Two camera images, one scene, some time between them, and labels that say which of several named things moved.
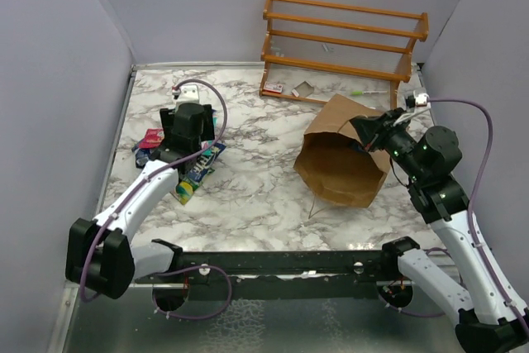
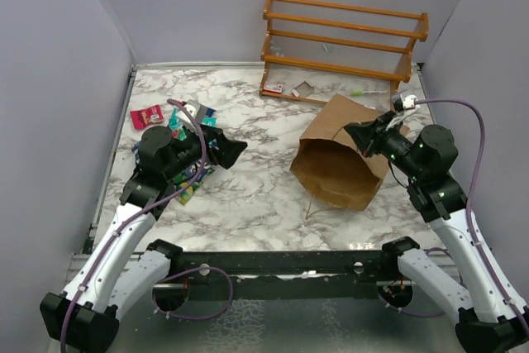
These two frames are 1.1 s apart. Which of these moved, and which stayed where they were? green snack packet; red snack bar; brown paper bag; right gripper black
Moved: red snack bar
Stayed: green snack packet; brown paper bag; right gripper black
